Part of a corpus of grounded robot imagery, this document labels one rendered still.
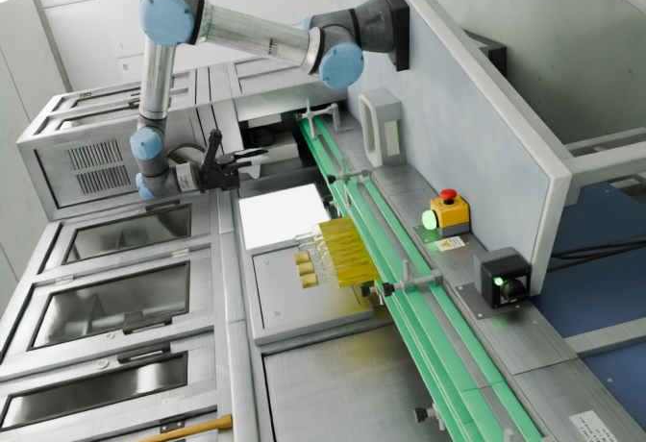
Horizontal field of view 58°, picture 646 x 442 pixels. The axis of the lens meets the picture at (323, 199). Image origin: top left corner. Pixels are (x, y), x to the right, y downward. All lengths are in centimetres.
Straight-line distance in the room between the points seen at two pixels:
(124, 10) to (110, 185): 277
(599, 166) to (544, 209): 13
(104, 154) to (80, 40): 326
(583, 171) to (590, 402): 38
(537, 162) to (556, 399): 38
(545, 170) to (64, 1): 514
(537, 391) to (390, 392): 52
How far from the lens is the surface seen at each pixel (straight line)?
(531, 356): 110
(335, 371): 155
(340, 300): 172
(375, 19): 160
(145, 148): 157
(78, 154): 267
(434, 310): 122
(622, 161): 116
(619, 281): 133
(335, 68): 145
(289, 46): 144
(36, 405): 182
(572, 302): 125
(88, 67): 588
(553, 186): 104
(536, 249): 115
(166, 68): 160
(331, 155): 224
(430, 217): 139
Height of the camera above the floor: 122
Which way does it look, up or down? 6 degrees down
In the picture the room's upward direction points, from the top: 103 degrees counter-clockwise
